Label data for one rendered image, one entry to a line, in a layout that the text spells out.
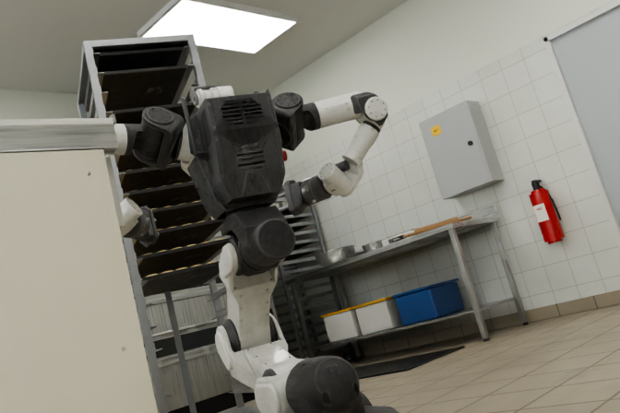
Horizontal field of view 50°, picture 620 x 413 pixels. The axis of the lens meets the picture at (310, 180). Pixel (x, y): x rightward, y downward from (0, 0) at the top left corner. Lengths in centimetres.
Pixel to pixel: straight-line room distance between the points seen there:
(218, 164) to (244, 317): 52
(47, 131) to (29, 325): 34
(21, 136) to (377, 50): 539
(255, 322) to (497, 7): 419
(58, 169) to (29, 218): 10
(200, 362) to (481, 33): 347
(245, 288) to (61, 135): 95
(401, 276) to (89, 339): 526
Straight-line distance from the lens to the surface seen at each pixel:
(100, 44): 301
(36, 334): 114
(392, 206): 625
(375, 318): 572
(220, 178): 183
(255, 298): 206
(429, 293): 535
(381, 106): 215
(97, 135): 127
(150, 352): 268
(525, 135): 556
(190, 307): 514
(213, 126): 184
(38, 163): 121
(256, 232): 177
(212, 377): 516
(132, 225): 195
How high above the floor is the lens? 44
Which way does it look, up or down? 12 degrees up
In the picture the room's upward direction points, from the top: 15 degrees counter-clockwise
